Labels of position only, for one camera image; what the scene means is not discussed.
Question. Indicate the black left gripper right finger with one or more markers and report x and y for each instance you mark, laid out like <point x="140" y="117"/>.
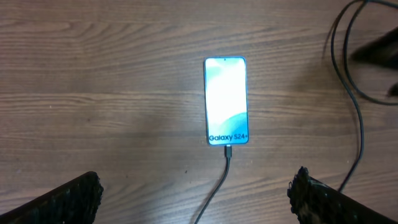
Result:
<point x="314" y="202"/>

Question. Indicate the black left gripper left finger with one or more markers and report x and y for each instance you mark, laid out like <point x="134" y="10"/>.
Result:
<point x="77" y="201"/>

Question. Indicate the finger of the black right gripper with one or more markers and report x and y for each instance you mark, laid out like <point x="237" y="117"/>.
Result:
<point x="393" y="91"/>
<point x="382" y="52"/>

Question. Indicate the blue Galaxy smartphone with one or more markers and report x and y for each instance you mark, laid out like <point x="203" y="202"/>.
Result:
<point x="226" y="101"/>

